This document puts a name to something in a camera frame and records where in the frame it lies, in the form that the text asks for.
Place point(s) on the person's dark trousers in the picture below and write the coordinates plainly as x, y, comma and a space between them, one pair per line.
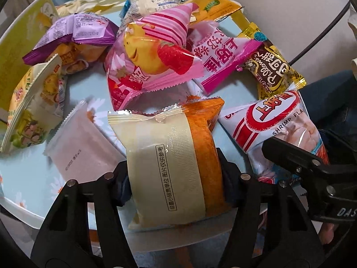
332, 100

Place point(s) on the red and white chip packet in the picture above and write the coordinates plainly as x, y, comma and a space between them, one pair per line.
265, 117

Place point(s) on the purple snack packet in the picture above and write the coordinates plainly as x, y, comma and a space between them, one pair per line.
83, 28

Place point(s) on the blue and white snack packet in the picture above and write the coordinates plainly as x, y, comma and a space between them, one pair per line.
147, 5

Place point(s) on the green cardboard box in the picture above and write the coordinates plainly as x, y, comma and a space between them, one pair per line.
16, 33

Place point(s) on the pink and white snack packet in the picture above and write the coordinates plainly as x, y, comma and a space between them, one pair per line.
223, 53

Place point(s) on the pink strawberry snack packet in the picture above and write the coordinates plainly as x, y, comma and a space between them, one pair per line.
145, 47

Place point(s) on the yellow and brown snack packet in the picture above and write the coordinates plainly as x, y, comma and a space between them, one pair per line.
270, 69

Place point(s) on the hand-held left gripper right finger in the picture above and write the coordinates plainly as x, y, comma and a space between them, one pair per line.
227, 184

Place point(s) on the pale pink plain packet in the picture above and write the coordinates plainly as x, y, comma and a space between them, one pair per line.
81, 145

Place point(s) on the cream and orange cake packet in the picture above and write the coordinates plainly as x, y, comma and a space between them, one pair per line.
167, 159

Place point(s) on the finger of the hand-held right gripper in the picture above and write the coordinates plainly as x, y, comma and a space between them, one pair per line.
292, 156

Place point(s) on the yellow orange snack packet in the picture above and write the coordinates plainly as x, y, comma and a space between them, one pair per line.
214, 5

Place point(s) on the yellow green snack packet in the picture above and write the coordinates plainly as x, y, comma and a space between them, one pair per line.
30, 109

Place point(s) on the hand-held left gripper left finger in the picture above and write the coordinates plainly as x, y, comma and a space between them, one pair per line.
124, 185

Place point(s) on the person's right hand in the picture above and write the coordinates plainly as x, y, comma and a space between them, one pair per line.
327, 234

